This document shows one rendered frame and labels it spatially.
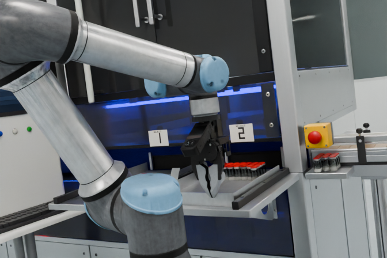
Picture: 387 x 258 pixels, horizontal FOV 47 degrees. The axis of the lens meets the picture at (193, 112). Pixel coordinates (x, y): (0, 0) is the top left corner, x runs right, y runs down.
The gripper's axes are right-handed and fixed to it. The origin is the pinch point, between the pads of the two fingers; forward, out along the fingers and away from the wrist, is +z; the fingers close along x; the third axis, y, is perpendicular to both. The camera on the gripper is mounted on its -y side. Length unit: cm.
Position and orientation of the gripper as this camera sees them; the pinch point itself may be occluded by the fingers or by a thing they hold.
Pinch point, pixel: (211, 193)
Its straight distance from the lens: 116.9
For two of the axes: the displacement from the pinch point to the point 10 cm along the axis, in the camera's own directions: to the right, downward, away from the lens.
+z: 1.2, 9.9, 0.5
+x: -8.6, 0.8, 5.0
